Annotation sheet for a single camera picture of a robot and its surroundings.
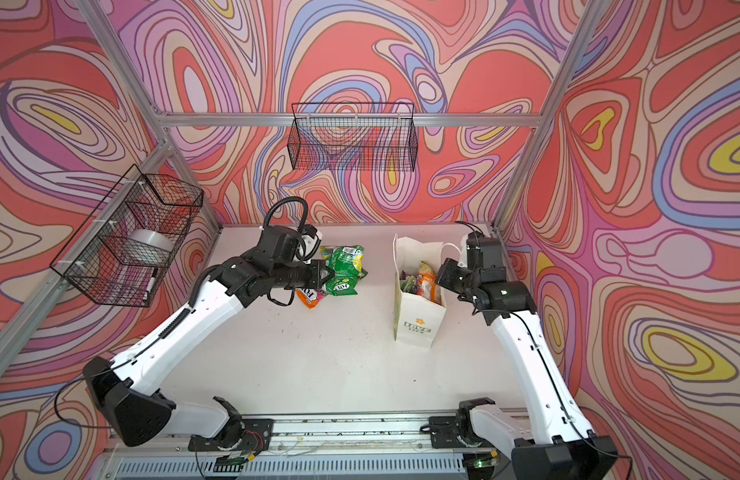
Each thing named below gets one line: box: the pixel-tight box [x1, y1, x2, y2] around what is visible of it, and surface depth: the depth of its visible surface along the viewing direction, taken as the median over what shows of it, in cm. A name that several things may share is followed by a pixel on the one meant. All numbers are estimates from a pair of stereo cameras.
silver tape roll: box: [128, 229, 174, 259], surface depth 73 cm
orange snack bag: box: [418, 261, 437, 303], surface depth 85 cm
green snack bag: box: [320, 245, 368, 296], surface depth 74 cm
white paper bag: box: [393, 234, 447, 348], surface depth 82 cm
